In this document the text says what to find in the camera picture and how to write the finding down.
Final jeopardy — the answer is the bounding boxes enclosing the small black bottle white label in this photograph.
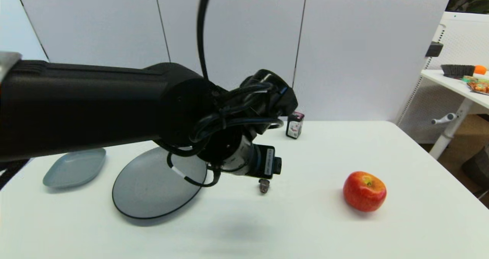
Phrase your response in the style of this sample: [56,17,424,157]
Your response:
[286,112,305,139]

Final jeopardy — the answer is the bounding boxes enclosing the red apple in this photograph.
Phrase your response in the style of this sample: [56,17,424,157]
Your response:
[343,171,387,212]

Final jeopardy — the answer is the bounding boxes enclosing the round grey plate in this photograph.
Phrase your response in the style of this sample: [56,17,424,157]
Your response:
[112,146,209,220]

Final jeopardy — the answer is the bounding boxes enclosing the small blue-grey square dish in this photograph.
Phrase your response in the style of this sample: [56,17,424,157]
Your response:
[42,148,107,189]

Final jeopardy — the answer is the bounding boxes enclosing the white height-adjustable desk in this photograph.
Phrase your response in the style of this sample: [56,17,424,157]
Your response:
[420,69,489,160]

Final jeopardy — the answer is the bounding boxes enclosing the black box on pegboard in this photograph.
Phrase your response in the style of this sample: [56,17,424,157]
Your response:
[424,42,444,58]

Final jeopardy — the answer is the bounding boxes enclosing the black brush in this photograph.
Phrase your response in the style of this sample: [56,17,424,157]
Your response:
[440,64,475,79]

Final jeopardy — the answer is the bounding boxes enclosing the dark bin on floor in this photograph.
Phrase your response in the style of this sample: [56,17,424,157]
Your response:
[460,146,489,199]

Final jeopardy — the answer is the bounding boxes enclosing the colourful snack packets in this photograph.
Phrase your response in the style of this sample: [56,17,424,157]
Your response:
[460,76,489,96]

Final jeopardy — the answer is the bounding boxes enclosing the white pegboard panel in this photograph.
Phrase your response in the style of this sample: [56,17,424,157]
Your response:
[395,11,489,145]

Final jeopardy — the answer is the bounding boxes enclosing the thin black cable white tape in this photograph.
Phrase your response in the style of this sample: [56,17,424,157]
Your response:
[167,152,221,188]

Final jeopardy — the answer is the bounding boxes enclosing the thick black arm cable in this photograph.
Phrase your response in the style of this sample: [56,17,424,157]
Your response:
[196,0,215,81]

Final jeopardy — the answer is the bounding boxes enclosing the white desk crank handle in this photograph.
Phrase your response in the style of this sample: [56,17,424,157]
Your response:
[431,113,457,126]

